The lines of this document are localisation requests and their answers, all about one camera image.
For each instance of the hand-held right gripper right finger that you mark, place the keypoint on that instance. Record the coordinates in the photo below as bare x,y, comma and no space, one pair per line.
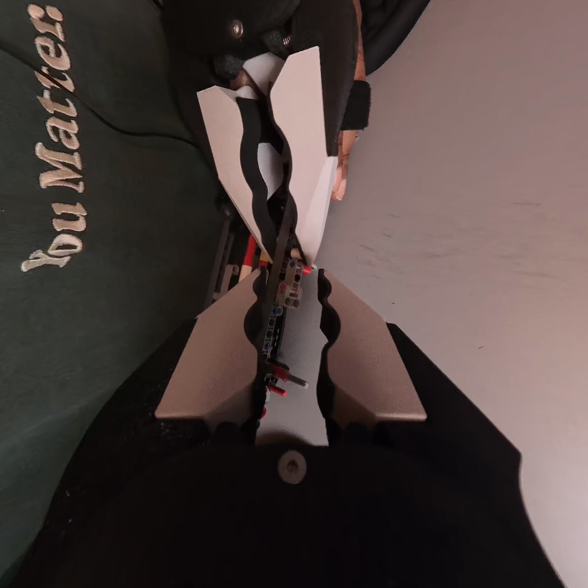
372,367

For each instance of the multicoloured lego technic model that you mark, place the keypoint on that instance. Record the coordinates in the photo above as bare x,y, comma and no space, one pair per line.
291,285

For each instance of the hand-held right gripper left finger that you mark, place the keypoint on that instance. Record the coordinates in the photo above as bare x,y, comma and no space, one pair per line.
211,367

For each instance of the black dimpled chair armrest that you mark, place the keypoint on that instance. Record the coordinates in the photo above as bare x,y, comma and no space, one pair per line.
395,27

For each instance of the dark green embroidered sweatshirt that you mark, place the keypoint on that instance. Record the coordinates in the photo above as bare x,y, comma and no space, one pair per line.
92,321

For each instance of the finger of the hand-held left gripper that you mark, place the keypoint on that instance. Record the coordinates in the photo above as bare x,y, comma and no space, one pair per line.
220,138
303,115

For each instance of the person's left hand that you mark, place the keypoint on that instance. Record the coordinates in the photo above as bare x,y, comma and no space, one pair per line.
343,174

